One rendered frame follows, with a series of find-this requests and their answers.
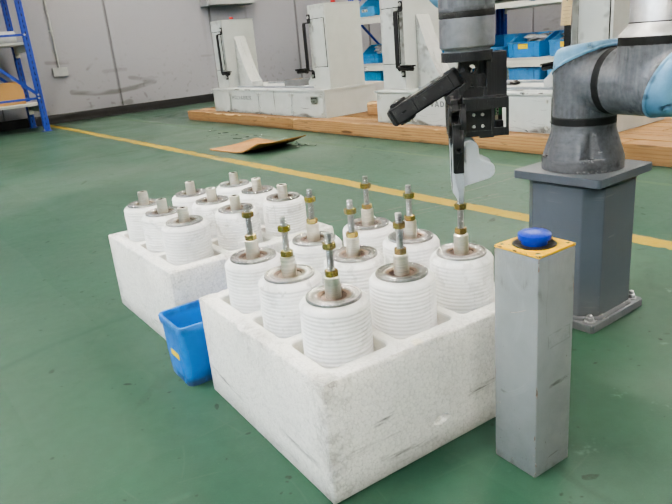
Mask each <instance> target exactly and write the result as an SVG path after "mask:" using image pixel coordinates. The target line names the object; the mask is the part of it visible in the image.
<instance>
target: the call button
mask: <svg viewBox="0 0 672 504"><path fill-rule="evenodd" d="M551 238H552V233H551V232H550V231H549V230H547V229H544V228H536V227H533V228H525V229H522V230H520V231H519V232H518V239H519V240H520V241H521V244H522V245H524V246H528V247H542V246H545V245H547V244H548V241H550V240H551Z"/></svg>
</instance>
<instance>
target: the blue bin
mask: <svg viewBox="0 0 672 504"><path fill-rule="evenodd" d="M158 316H159V320H160V323H162V324H163V329H164V333H165V337H166V341H167V345H168V349H169V353H170V357H171V361H172V366H173V369H174V372H175V373H176V374H177V375H178V376H179V377H180V378H181V379H182V380H183V381H184V382H185V383H186V384H187V385H188V386H197V385H200V384H202V383H205V382H207V381H210V380H212V379H213V378H212V372H211V366H210V361H209V355H208V349H207V343H206V337H205V331H204V325H203V319H202V314H201V308H200V302H199V300H195V301H192V302H189V303H186V304H182V305H179V306H176V307H173V308H170V309H166V310H163V311H161V312H160V313H159V314H158Z"/></svg>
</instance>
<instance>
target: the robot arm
mask: <svg viewBox="0 0 672 504"><path fill-rule="evenodd" d="M429 1H430V2H431V3H432V4H433V5H434V6H435V7H437V8H438V19H439V20H438V22H439V49H440V50H444V53H441V63H458V67H457V68H455V67H452V68H450V69H449V70H447V71H446V72H444V73H443V74H441V75H440V76H438V77H437V78H435V79H433V80H432V81H430V82H429V83H427V84H426V85H424V86H423V87H421V88H420V89H418V90H417V91H415V92H414V93H412V94H411V95H409V96H408V97H406V98H405V97H402V98H400V99H397V100H395V101H394V103H393V104H391V105H390V109H389V110H388V112H387V116H388V117H389V119H390V121H391V122H392V124H393V125H394V126H399V125H400V124H401V126H402V125H404V124H406V123H408V122H410V121H411V120H412V119H413V118H415V117H416V114H417V113H419V112H420V111H422V110H423V109H425V108H427V107H428V106H430V105H431V104H433V103H434V102H436V101H437V100H439V99H441V98H442V97H444V99H445V118H446V131H447V135H448V140H449V158H450V173H451V186H452V190H453V193H454V195H455V196H456V198H457V200H458V201H459V203H464V187H465V186H467V185H470V184H473V183H476V182H479V181H482V180H485V179H488V178H491V177H492V176H493V175H494V173H495V166H494V165H493V163H491V161H490V159H489V158H488V157H485V156H483V155H480V154H479V148H478V145H477V143H476V142H475V141H474V139H473V138H472V137H478V136H479V138H489V137H494V136H498V135H509V96H507V50H493V49H491V46H494V44H495V15H493V14H495V4H498V3H506V2H514V1H523V0H429ZM485 15H486V16H485ZM453 18H455V19H453ZM443 19H445V20H443ZM470 65H474V66H475V70H474V71H473V72H472V73H470V72H471V70H472V68H471V67H469V66H470ZM552 75H553V88H552V128H551V131H550V134H549V137H548V140H547V143H546V146H545V149H544V152H543V154H542V164H541V167H542V169H544V170H546V171H549V172H554V173H561V174H600V173H608V172H613V171H617V170H620V169H622V168H624V166H625V153H624V150H623V146H622V143H621V139H620V136H619V132H618V129H617V114H618V115H633V116H646V117H649V118H658V117H672V0H630V13H629V24H628V26H627V27H626V28H625V29H624V30H623V31H622V32H621V33H620V34H619V35H618V38H612V39H605V40H598V41H592V42H587V43H581V44H576V45H571V46H567V47H563V48H561V49H559V50H558V51H557V52H556V53H555V55H554V62H553V70H552ZM503 107H506V127H504V120H502V108H503Z"/></svg>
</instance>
